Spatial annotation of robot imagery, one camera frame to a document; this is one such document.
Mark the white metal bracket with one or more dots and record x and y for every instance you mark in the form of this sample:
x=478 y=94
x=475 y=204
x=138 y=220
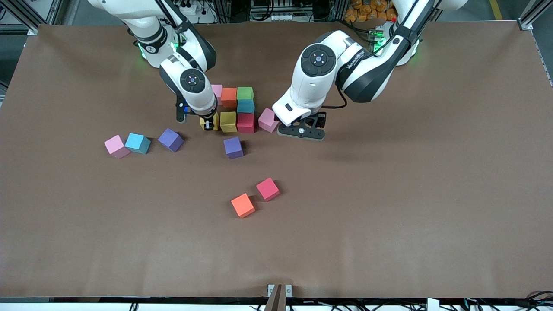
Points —
x=271 y=288

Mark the pink foam cube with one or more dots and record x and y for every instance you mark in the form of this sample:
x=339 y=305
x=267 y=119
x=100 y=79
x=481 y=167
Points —
x=266 y=120
x=116 y=145
x=218 y=91

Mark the blue foam cube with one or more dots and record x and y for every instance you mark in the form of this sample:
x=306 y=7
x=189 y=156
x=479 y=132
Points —
x=136 y=142
x=245 y=106

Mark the yellow foam cube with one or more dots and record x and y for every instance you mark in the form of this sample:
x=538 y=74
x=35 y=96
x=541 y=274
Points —
x=217 y=122
x=228 y=122

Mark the aluminium frame profile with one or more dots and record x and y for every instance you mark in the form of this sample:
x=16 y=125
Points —
x=533 y=12
x=33 y=31

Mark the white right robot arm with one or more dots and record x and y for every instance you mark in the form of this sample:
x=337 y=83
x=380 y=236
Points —
x=203 y=99

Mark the white power strip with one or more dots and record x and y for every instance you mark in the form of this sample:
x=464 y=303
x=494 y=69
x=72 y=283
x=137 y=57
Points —
x=196 y=9
x=276 y=18

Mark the aluminium frame post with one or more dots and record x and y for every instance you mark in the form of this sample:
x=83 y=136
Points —
x=276 y=302

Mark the crimson foam cube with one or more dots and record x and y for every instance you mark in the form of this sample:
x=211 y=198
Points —
x=268 y=188
x=246 y=123

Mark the table cover sheet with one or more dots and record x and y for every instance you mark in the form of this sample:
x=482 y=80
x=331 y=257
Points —
x=345 y=242

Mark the white label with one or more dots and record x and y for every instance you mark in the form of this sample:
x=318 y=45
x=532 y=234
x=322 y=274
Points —
x=433 y=304

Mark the orange foam cube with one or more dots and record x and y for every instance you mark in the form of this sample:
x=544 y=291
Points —
x=242 y=204
x=229 y=97

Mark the purple foam cube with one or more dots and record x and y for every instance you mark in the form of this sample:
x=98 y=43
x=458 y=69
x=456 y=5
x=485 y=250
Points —
x=170 y=139
x=233 y=147

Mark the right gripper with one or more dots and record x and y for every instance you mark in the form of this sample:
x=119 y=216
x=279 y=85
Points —
x=209 y=118

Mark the green foam cube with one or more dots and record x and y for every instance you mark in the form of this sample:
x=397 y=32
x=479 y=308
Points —
x=244 y=93

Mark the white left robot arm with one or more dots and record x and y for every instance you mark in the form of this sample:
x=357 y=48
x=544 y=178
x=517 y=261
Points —
x=309 y=90

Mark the orange crumpled bag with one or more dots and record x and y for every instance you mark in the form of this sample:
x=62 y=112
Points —
x=367 y=11

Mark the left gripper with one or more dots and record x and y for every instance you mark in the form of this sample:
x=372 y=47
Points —
x=321 y=119

